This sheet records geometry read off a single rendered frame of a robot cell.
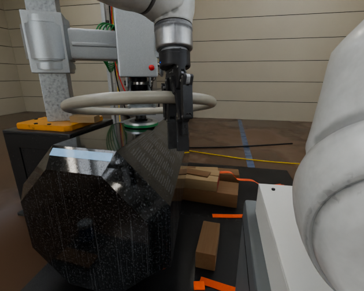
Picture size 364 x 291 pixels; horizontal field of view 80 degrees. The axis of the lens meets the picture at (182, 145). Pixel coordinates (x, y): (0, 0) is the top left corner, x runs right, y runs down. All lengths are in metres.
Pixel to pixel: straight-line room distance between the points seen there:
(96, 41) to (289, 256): 1.86
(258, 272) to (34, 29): 1.88
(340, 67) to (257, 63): 5.97
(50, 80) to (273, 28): 5.29
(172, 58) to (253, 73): 5.66
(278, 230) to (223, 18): 6.01
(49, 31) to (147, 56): 0.84
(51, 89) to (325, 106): 1.92
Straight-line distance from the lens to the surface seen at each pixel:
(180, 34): 0.53
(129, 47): 1.32
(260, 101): 6.20
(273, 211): 0.47
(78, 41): 1.98
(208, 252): 1.44
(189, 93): 0.49
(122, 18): 1.34
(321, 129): 0.19
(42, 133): 1.86
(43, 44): 1.93
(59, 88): 1.98
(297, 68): 6.33
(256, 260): 0.48
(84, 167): 1.01
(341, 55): 0.20
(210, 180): 1.96
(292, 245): 0.40
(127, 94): 0.51
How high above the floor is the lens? 1.13
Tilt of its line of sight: 18 degrees down
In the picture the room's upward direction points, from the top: straight up
